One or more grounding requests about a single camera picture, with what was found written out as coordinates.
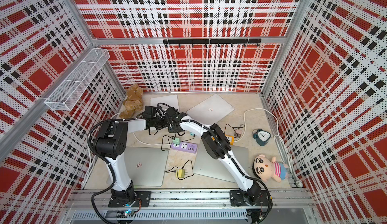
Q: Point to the teal alarm clock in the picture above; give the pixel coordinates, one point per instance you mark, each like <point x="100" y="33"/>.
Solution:
<point x="262" y="137"/>

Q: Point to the pink pig plush toy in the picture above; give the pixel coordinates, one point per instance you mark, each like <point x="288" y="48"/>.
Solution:
<point x="266" y="169"/>

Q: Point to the black charger cable yellow adapter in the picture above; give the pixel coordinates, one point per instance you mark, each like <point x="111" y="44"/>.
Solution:
<point x="188" y="173"/>

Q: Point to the black charger cable green adapter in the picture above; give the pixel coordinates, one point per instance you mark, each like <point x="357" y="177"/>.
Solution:
<point x="166" y="142"/>

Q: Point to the brown teddy bear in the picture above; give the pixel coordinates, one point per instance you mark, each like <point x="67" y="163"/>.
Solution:
<point x="133" y="102"/>

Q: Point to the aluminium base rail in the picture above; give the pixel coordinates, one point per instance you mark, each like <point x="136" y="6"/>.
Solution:
<point x="206" y="206"/>

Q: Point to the black hook rail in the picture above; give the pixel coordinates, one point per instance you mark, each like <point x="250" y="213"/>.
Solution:
<point x="242" y="41"/>

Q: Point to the silver laptop front left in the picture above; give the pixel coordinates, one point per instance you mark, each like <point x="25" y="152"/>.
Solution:
<point x="145" y="166"/>

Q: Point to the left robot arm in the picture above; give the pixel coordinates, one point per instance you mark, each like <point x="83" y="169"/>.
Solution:
<point x="110" y="142"/>

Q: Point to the white laptop right back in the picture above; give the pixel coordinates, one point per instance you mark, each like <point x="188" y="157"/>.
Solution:
<point x="211" y="111"/>

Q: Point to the black charger cable pink adapter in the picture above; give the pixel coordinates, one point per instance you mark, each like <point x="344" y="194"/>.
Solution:
<point x="241" y="126"/>

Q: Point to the silver laptop front right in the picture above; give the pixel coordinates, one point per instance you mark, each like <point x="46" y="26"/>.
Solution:
<point x="207" y="166"/>

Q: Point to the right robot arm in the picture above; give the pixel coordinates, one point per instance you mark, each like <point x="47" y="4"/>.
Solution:
<point x="217" y="147"/>

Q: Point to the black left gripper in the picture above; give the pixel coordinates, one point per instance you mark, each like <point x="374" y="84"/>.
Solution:
<point x="165" y="123"/>

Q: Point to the yellow power strip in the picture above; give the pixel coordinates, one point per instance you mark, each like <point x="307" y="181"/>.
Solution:
<point x="230" y="139"/>

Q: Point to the white laptop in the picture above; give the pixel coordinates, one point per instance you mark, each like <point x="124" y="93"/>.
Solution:
<point x="171" y="100"/>
<point x="211" y="111"/>

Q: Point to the purple power strip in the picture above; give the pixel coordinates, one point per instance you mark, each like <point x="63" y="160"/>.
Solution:
<point x="185" y="147"/>

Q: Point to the white laptop left back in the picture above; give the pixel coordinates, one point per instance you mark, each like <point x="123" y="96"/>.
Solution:
<point x="171" y="100"/>

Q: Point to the silver laptop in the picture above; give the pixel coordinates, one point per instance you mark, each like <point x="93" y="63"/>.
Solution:
<point x="145" y="166"/>
<point x="207" y="166"/>

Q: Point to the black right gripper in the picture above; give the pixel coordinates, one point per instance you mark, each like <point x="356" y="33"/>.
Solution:
<point x="170" y="129"/>

